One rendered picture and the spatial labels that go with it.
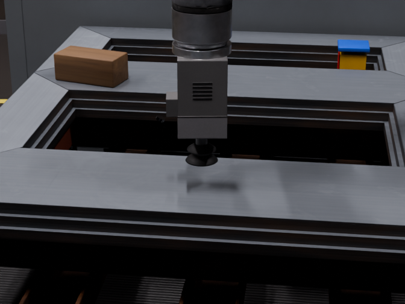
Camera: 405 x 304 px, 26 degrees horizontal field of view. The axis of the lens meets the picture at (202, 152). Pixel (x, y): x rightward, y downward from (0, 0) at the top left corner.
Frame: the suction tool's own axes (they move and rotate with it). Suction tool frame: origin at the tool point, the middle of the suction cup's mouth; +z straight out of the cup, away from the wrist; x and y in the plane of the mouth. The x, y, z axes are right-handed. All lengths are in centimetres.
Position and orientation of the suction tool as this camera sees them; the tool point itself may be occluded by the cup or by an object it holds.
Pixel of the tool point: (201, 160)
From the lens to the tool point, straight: 116.9
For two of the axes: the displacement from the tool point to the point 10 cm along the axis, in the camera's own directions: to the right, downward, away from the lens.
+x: 10.0, -0.1, 0.2
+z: 0.0, 9.2, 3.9
